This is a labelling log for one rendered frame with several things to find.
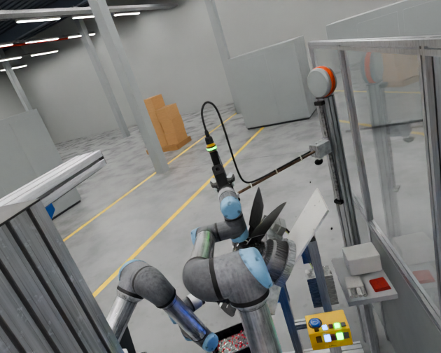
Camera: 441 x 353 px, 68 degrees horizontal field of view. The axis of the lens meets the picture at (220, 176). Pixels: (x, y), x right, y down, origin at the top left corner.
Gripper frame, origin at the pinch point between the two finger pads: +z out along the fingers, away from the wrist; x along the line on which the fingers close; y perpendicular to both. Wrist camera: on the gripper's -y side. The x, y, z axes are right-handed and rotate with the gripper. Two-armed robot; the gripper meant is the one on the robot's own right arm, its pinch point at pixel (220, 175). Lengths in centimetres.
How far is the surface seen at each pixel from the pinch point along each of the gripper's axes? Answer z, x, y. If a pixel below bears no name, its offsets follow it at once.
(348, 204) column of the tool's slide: 25, 66, 51
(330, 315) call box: -40, 25, 59
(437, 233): -58, 61, 21
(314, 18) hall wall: 1119, 486, -66
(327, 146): 22, 59, 10
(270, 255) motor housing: -1, 11, 50
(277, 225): 27, 23, 51
